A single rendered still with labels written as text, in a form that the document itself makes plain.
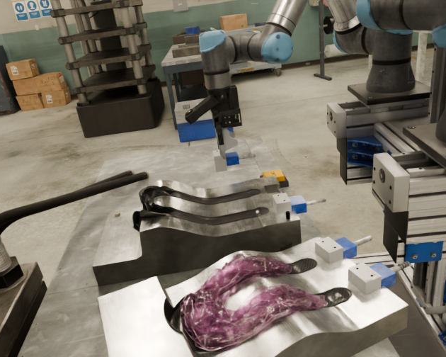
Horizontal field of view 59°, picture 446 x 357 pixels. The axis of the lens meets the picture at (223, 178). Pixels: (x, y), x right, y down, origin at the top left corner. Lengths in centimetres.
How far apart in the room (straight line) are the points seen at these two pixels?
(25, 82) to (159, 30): 249
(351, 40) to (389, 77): 19
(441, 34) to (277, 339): 51
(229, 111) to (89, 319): 65
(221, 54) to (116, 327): 74
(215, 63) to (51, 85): 662
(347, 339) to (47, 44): 756
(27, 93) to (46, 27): 118
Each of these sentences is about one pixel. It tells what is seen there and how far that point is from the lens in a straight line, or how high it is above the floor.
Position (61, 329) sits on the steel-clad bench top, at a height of 80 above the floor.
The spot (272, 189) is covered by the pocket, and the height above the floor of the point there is 87.
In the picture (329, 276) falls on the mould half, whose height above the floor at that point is 86.
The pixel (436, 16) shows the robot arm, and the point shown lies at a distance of 66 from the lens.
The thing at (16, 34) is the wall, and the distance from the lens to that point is 811.
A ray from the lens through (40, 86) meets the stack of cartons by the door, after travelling 770.
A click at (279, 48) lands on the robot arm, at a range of 104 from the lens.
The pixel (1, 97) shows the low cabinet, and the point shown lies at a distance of 788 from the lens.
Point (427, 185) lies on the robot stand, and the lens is 95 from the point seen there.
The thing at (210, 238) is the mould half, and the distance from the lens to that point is 93.
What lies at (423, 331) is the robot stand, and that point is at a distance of 168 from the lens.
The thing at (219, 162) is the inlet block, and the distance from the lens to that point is 120.
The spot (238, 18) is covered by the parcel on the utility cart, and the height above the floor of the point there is 103.
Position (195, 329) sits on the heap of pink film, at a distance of 70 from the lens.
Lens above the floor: 139
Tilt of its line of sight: 25 degrees down
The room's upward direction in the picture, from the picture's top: 8 degrees counter-clockwise
